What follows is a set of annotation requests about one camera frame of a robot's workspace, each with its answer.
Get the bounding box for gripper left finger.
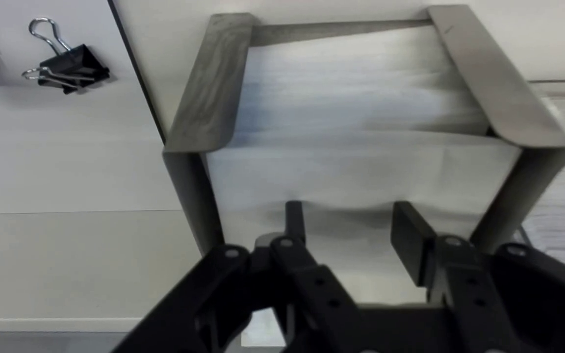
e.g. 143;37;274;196
111;200;361;353

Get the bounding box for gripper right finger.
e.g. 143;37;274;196
390;201;565;353

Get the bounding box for grey metal napkin holder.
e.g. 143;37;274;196
162;5;565;258

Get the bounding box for stack of white napkins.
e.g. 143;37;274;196
204;25;523;295

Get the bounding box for black binder clip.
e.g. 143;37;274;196
22;18;111;95

